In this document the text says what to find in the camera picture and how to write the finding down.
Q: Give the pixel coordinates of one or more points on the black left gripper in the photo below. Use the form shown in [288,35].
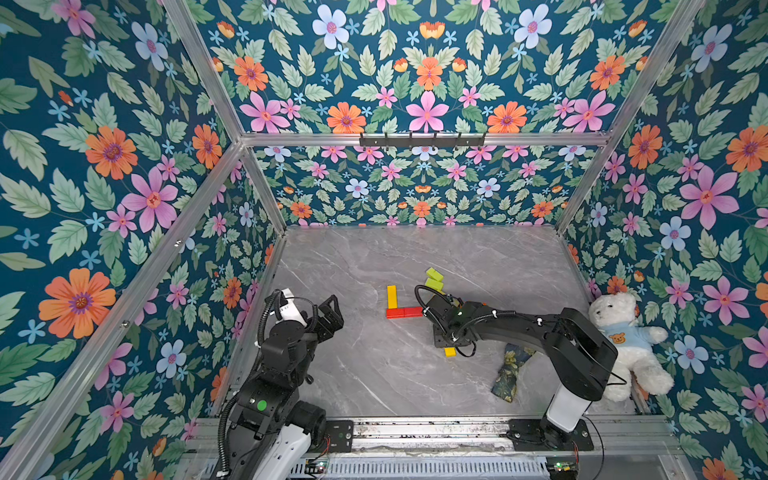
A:
[334,320]

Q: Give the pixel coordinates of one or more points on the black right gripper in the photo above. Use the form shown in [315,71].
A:
[452,321]

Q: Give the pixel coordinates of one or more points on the small red block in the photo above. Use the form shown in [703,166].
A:
[413,312]

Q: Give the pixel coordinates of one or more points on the yellow block of h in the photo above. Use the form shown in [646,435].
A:
[392,299]

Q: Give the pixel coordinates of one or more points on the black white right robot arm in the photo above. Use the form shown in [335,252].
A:
[583,358]

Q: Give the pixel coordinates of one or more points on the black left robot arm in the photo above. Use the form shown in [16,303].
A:
[265,428]

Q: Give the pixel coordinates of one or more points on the lime green block near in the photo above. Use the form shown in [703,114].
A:
[431,283]

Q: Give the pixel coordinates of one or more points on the lime green block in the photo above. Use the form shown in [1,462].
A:
[431,283]
[435,275]

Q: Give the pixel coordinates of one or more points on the lime green block far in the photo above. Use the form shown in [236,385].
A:
[435,275]

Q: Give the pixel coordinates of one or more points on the camouflage cloth pouch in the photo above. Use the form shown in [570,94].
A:
[506,384]

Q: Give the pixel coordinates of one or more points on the white teddy bear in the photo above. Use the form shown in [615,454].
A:
[615,317]

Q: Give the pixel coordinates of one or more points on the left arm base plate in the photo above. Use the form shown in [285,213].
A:
[338,437]

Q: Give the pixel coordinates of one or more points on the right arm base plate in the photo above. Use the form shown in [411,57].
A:
[531,434]

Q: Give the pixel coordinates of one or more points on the black hook rail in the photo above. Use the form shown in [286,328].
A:
[409,140]

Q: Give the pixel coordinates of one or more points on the aluminium front rail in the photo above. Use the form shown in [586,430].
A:
[617,435]

